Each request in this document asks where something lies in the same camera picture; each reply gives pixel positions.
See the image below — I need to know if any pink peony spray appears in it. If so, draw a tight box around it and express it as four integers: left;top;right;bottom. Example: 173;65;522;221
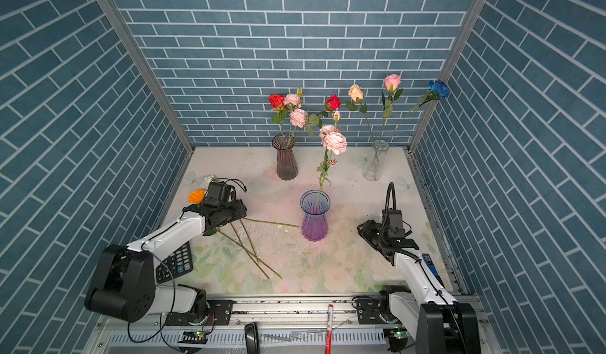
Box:
317;109;347;192
283;87;309;130

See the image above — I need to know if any red rose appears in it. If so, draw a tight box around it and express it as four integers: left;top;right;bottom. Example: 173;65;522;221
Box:
268;94;287;136
308;95;341;128

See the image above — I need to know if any black handle object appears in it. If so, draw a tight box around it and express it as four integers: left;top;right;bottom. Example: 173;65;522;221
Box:
245;322;260;354

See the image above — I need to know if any clear ribbed glass vase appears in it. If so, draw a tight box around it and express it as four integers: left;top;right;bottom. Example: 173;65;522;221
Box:
362;139;389;181

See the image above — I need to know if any aluminium front rail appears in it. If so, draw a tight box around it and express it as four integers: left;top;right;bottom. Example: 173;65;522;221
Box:
96;296;489;330

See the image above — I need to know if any cream white rose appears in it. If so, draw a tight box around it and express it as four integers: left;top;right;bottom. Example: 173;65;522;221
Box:
346;84;375;140

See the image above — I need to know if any blue rose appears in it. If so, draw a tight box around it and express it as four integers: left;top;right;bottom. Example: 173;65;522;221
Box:
394;80;451;132

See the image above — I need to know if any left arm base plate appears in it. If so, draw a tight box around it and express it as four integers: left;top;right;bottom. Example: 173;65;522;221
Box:
166;300;235;327

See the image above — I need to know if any blue purple gradient vase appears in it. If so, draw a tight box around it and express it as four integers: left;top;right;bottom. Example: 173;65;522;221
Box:
300;190;331;242

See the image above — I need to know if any red marker pen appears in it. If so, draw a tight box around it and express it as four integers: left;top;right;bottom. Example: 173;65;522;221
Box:
324;304;334;354

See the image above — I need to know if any black calculator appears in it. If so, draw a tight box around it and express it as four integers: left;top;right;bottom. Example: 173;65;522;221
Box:
156;242;193;284

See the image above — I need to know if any small white flower spray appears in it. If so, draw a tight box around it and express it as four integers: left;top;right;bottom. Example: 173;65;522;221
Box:
204;175;216;186

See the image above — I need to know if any dark purple ribbed vase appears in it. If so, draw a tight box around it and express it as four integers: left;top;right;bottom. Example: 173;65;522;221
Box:
271;134;298;180

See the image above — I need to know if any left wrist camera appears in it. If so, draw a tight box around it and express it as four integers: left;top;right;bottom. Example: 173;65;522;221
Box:
203;181;236;207

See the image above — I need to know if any orange rose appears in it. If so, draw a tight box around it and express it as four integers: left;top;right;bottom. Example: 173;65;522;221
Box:
188;189;206;204

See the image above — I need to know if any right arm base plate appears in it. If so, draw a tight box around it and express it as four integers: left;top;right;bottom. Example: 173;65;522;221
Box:
351;296;395;325

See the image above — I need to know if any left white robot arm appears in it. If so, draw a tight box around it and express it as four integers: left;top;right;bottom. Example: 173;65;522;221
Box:
85;199;247;324

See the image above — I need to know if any light pink rose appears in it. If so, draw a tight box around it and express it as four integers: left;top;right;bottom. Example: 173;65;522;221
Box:
380;74;403;140

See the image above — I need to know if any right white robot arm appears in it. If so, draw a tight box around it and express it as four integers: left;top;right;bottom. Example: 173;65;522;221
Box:
357;208;481;353

